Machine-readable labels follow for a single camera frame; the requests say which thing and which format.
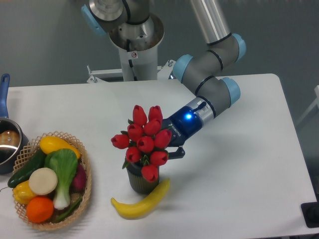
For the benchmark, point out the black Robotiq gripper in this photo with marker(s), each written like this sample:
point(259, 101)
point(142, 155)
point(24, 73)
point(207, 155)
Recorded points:
point(183, 124)

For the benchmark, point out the red tulip bouquet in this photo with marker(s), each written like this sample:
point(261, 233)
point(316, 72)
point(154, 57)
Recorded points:
point(145, 142)

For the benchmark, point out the yellow banana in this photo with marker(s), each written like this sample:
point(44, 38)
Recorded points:
point(143, 207)

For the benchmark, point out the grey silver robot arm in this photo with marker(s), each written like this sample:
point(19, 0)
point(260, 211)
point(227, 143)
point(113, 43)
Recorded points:
point(136, 33)

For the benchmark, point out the dark grey ribbed vase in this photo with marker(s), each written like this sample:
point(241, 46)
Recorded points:
point(138, 183)

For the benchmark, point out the purple sweet potato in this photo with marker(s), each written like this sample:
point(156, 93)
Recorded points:
point(79, 181)

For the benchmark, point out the green bok choy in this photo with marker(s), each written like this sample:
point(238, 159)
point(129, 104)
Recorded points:
point(64, 163)

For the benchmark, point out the green chili pepper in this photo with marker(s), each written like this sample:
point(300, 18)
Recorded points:
point(69, 211)

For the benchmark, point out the yellow squash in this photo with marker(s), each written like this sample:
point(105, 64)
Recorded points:
point(49, 144)

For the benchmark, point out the beige round disc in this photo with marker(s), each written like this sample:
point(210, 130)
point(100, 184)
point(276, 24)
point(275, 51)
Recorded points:
point(43, 181)

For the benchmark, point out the black device at table edge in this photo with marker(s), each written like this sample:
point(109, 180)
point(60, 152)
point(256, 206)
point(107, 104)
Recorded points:
point(311, 214)

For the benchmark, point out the woven wicker basket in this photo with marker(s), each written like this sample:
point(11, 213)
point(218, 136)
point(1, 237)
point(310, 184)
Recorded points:
point(26, 153)

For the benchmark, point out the orange fruit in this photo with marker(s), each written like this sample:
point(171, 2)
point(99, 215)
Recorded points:
point(39, 209)

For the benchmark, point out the green cucumber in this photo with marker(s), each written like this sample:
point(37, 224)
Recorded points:
point(24, 173)

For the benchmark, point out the yellow bell pepper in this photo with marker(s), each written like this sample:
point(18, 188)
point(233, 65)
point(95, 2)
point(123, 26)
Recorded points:
point(22, 193)

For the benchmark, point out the blue saucepan with lid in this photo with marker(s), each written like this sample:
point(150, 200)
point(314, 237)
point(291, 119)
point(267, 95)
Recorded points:
point(12, 138)

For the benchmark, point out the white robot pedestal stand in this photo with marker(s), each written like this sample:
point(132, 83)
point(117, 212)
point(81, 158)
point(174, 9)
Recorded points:
point(135, 66)

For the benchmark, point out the white frame at right edge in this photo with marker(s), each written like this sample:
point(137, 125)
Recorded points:
point(310, 111)

